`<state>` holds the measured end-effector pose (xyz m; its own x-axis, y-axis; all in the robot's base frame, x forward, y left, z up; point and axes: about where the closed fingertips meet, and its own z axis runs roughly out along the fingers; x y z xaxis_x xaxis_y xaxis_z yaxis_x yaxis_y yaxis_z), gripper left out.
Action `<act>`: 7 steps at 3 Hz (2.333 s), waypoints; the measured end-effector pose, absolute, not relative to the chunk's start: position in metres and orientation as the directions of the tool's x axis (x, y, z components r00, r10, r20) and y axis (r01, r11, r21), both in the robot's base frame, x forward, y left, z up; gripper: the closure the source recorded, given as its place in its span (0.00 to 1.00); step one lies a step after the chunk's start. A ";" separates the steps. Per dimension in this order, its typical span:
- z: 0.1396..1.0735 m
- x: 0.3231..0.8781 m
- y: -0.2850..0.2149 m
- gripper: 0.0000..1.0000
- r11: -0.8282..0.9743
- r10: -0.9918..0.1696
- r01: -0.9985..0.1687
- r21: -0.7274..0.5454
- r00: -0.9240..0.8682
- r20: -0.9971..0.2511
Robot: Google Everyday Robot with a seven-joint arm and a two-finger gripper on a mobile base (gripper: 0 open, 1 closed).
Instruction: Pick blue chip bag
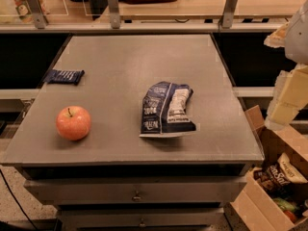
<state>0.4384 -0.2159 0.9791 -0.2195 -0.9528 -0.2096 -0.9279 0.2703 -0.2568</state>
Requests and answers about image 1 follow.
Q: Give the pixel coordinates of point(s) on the red apple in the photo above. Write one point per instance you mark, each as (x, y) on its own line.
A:
(73, 123)

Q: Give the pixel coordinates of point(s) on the dark blue snack bar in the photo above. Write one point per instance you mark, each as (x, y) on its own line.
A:
(64, 77)

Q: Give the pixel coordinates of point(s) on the orange snack package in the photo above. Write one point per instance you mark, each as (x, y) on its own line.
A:
(23, 10)

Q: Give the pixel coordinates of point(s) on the grey drawer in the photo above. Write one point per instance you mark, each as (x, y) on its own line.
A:
(82, 191)
(140, 218)

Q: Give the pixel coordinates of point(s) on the cream foam-padded gripper finger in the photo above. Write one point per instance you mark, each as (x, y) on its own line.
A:
(290, 95)

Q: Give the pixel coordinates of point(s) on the upper grey drawer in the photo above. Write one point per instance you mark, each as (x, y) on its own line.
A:
(82, 191)

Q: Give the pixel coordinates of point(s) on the blue chip bag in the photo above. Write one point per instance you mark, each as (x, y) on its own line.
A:
(164, 111)

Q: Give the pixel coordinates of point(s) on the green snack bag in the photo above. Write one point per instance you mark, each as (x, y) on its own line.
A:
(285, 205)

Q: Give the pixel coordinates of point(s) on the grey drawer cabinet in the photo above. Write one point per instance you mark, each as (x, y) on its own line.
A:
(118, 72)

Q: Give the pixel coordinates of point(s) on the brown sea salt chip bag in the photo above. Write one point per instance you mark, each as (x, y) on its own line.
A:
(275, 177)

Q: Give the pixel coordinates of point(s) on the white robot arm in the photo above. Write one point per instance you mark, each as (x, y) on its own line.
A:
(293, 37)

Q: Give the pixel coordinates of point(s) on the right metal bracket post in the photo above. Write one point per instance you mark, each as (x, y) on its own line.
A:
(228, 14)

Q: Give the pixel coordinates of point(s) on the lower grey drawer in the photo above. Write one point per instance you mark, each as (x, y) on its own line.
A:
(140, 218)

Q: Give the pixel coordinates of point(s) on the left metal bracket post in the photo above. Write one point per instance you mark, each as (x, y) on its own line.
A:
(37, 14)

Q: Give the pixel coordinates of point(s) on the open cardboard box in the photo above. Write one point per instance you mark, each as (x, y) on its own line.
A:
(276, 193)

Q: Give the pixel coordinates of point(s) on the middle metal bracket post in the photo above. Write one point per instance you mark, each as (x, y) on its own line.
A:
(114, 14)

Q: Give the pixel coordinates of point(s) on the metal bracket post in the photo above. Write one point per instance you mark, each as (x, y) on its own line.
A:
(114, 14)
(37, 14)
(228, 14)

